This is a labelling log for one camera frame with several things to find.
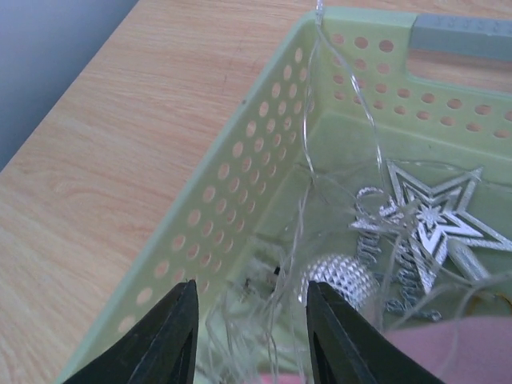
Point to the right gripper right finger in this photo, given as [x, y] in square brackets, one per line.
[346, 348]

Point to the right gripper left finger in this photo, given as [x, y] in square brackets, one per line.
[160, 348]

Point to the clear wire string lights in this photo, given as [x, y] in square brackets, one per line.
[348, 109]

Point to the light green plastic basket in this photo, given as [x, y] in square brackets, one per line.
[206, 235]

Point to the silver star tree topper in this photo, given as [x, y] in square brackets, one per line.
[436, 221]

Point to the silver disco ball ornament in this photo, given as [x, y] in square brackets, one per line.
[346, 275]

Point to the silver spiral ornament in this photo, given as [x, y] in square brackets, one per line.
[369, 252]

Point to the pink hat gnome ornament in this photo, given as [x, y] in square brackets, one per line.
[468, 350]

